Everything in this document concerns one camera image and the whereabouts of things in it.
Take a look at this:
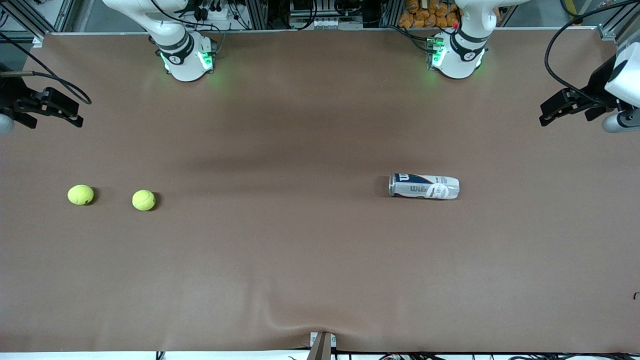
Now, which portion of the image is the orange objects pile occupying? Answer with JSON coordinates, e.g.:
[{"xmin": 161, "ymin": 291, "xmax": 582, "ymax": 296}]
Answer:
[{"xmin": 398, "ymin": 0, "xmax": 461, "ymax": 29}]

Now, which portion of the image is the aluminium frame profile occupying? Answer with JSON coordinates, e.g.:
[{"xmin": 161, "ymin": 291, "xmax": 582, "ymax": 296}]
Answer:
[
  {"xmin": 597, "ymin": 0, "xmax": 640, "ymax": 42},
  {"xmin": 0, "ymin": 0, "xmax": 76, "ymax": 43},
  {"xmin": 380, "ymin": 0, "xmax": 403, "ymax": 28},
  {"xmin": 247, "ymin": 0, "xmax": 268, "ymax": 30}
]

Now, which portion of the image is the yellow tennis ball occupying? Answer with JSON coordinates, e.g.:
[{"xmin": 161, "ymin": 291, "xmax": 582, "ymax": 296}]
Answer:
[
  {"xmin": 67, "ymin": 184, "xmax": 95, "ymax": 206},
  {"xmin": 131, "ymin": 189, "xmax": 157, "ymax": 212}
]

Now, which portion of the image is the grey table clamp bracket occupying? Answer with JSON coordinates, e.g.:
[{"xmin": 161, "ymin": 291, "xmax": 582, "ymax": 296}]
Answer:
[{"xmin": 309, "ymin": 331, "xmax": 337, "ymax": 360}]

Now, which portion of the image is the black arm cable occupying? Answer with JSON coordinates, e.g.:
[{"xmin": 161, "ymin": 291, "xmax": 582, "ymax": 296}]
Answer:
[
  {"xmin": 545, "ymin": 0, "xmax": 640, "ymax": 108},
  {"xmin": 0, "ymin": 31, "xmax": 93, "ymax": 106}
]

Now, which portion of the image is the white power strip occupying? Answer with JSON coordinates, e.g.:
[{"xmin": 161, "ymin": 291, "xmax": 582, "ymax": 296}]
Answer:
[{"xmin": 289, "ymin": 17, "xmax": 347, "ymax": 30}]

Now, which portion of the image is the power strip with black plugs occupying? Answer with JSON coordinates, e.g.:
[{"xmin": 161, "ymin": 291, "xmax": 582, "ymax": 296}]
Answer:
[{"xmin": 192, "ymin": 0, "xmax": 232, "ymax": 21}]

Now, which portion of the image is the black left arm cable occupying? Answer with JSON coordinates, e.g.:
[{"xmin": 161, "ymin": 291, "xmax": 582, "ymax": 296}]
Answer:
[{"xmin": 545, "ymin": 0, "xmax": 640, "ymax": 108}]

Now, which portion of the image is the clear blue-white tennis ball can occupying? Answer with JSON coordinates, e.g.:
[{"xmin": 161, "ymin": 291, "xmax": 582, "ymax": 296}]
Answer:
[{"xmin": 389, "ymin": 172, "xmax": 460, "ymax": 201}]

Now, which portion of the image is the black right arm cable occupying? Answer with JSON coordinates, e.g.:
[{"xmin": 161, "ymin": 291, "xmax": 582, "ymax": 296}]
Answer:
[{"xmin": 0, "ymin": 31, "xmax": 93, "ymax": 106}]

